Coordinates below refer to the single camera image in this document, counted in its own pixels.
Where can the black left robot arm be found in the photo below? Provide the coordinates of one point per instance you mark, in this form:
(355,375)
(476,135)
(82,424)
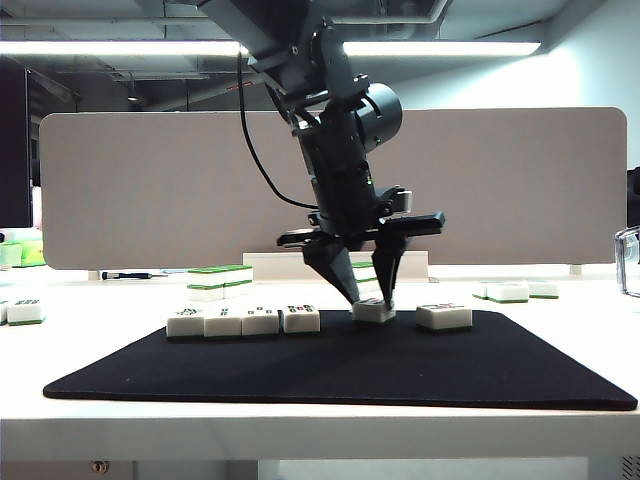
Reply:
(340,165)

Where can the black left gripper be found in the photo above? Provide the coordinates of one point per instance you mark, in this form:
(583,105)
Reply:
(350,239)

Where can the red-topped bamboo mahjong tile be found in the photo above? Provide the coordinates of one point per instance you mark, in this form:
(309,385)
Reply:
(442,318)

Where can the bird bamboo mahjong tile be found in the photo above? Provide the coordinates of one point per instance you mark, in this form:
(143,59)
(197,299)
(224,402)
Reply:
(185,327)

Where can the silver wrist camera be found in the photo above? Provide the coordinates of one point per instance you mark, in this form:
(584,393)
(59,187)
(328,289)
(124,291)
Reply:
(404,200)

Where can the beige desk divider panel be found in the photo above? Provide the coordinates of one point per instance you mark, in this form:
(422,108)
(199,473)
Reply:
(500,190)

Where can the brown under-desk panel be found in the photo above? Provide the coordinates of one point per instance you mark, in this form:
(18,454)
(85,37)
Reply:
(50,471)

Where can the white vented box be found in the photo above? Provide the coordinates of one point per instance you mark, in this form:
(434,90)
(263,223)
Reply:
(631,470)

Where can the face-up bamboo mahjong tile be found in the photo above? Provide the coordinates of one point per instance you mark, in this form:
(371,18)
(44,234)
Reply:
(222,327)
(260,325)

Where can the green-backed mahjong tile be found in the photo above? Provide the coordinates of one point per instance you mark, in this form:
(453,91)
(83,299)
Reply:
(205,294)
(207,278)
(239,290)
(360,272)
(364,287)
(240,276)

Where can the white divider foot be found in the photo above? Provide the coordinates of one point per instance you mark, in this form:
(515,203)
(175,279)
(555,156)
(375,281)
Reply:
(94,275)
(576,270)

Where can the black monitor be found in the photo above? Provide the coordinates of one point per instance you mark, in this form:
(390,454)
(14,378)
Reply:
(12,150)

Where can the six bamboo mahjong tile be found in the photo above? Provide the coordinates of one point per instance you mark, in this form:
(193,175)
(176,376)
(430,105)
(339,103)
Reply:
(25,314)

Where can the nine bamboo mahjong tile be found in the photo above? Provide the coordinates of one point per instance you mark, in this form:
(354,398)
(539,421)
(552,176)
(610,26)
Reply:
(300,322)

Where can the long ceiling light strip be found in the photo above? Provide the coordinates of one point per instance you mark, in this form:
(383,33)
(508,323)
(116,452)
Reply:
(100,49)

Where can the red-centred bamboo mahjong tile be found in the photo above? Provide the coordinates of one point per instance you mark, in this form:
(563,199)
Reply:
(372,312)

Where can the black precision screwdriver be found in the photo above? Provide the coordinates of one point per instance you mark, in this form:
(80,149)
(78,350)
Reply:
(125,275)

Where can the green white carton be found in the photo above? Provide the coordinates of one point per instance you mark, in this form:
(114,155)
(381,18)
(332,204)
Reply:
(32,252)

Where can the face-up white mahjong tile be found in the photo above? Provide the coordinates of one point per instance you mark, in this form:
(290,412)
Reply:
(544,291)
(480,291)
(507,295)

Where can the clear plastic container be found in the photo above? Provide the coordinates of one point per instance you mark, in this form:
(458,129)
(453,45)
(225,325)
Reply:
(622,260)

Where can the black camera bracket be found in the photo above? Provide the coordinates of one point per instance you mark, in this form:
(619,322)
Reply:
(386,200)

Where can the pale green box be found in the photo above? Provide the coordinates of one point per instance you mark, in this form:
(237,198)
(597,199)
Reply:
(10,256)

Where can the black chair back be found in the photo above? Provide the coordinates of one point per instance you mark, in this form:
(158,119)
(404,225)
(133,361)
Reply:
(635,200)

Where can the black mouse mat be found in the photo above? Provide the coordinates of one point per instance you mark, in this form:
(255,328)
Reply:
(400,375)

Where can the metal desk bolt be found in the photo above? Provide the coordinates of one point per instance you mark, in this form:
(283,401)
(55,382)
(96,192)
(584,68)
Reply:
(101,467)

